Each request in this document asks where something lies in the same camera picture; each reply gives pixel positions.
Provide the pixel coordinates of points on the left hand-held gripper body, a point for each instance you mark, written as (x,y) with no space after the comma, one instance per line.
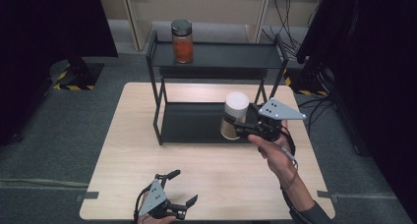
(153,197)

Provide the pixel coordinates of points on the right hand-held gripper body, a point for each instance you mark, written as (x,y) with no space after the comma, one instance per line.
(278,111)

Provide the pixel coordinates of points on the white-lidded jar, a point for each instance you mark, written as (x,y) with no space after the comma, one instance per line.
(236,102)

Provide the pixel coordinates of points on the black metal two-tier shelf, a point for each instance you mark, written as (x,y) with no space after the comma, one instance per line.
(213,55)

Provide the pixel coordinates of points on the black-lidded jar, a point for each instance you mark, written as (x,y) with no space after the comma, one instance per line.
(182,47)

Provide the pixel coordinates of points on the person's left hand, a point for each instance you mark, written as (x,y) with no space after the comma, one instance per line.
(154,220)

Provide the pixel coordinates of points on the person's right hand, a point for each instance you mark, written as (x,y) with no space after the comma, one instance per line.
(277,158)

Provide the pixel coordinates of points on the stand base with hazard tape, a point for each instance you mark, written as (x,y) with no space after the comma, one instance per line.
(306,86)
(82,78)

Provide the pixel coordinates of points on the grey floor tape piece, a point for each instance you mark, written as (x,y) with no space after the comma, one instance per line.
(327,195)
(88,196)

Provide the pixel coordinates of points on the black curtain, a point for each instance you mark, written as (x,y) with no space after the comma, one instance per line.
(39,53)
(377,70)

